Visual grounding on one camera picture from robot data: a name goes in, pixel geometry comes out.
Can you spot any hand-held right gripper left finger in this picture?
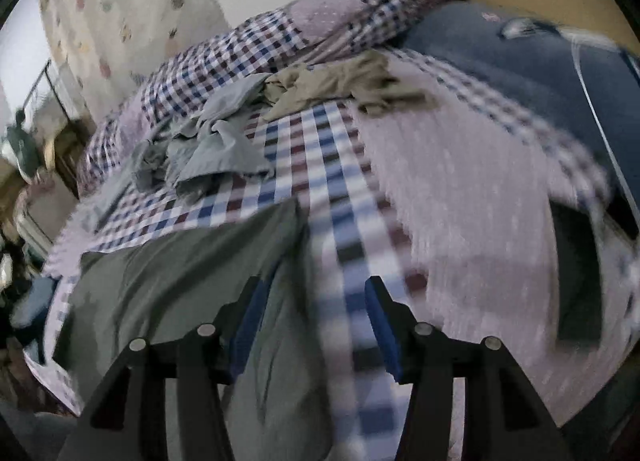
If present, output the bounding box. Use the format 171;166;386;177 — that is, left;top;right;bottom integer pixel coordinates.
57;276;273;461

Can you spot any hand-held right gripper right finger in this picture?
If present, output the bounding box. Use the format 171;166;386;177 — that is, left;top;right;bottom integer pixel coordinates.
364;275;573;461

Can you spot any grey-green garment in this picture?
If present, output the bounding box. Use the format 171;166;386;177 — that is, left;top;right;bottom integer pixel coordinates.
52;198;331;461

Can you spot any light blue-grey shirt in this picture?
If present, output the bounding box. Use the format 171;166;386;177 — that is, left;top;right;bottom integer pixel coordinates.
75;73;277;237

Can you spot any checkered patchwork bedsheet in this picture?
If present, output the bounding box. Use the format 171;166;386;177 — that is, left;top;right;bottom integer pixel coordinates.
25;46;633;461

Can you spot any dark wooden cabinet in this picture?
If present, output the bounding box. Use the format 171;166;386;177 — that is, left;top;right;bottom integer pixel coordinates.
50;121;98;198

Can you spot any beige garment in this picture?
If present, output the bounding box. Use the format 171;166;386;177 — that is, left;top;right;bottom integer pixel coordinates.
261;50;440;122

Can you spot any green cloth bundle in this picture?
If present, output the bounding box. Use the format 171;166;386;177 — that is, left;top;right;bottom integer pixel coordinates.
6;110;43;178

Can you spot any dark blue blanket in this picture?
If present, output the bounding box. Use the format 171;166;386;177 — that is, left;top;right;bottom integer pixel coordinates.
400;1;640;212

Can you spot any black metal rack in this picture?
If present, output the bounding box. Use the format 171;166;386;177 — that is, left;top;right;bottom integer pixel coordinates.
27;58;96;146

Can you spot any fruit print curtain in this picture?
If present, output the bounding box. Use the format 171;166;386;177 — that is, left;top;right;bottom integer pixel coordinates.
39;0;226;114

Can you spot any white cord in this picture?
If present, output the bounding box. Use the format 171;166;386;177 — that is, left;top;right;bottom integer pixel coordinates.
500;18;640;179

